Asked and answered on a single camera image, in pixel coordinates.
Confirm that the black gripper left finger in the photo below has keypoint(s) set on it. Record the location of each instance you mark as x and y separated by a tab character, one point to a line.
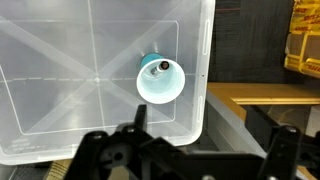
103	156

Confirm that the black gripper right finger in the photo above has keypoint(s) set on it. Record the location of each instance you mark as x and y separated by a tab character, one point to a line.
290	156

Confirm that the dark marker with white label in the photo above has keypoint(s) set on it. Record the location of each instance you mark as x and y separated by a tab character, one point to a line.
161	66

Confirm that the blue paper cup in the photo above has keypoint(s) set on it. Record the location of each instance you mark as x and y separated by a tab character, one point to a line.
160	88

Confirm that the large clear plastic storage bin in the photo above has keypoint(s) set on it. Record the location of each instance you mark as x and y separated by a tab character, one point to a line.
66	50

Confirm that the yellow taped cardboard box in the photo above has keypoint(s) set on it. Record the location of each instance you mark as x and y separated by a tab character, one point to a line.
305	33

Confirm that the grey metal door frame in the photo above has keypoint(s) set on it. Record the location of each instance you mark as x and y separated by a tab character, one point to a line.
226	123

